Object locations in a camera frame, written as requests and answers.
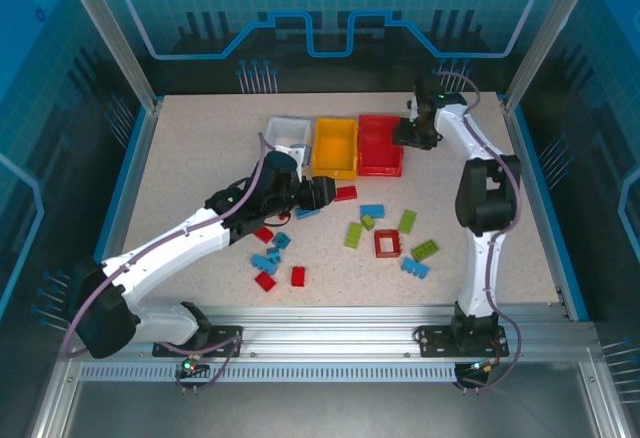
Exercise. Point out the red hollow lego frame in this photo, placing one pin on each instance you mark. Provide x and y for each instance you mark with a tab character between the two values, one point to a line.
377	245

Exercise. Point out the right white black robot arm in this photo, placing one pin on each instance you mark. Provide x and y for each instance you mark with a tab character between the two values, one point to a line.
480	268

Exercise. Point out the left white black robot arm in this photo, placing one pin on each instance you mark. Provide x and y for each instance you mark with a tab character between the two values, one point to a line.
165	243

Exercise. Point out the red lego brick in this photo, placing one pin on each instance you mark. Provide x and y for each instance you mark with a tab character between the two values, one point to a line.
263	234
345	193
298	276
265	282

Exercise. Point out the red plastic container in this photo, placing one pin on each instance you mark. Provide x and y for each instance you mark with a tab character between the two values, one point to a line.
375	155

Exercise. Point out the yellow plastic container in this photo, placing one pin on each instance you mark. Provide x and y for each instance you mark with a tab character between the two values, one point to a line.
334	150

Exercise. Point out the small blue lego brick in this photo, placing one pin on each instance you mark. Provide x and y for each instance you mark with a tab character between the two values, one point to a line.
281	241

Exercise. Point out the small green lego brick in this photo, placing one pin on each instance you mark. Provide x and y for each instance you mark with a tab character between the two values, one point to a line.
368	222

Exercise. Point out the white plastic container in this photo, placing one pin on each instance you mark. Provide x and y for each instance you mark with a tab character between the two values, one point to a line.
282	130

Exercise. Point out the small circuit board with LEDs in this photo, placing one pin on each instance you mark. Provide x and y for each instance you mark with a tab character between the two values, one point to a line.
189	365
480	368

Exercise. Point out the aluminium mounting rail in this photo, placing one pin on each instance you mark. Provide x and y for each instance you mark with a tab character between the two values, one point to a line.
325	328

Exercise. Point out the aluminium table side rail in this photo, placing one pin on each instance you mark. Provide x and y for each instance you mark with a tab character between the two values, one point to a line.
537	208
130	198

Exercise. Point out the aluminium frame post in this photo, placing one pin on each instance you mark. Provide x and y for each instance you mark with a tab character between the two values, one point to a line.
545	33
107	33

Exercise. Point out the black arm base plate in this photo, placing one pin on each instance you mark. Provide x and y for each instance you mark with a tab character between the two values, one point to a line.
435	340
225	335

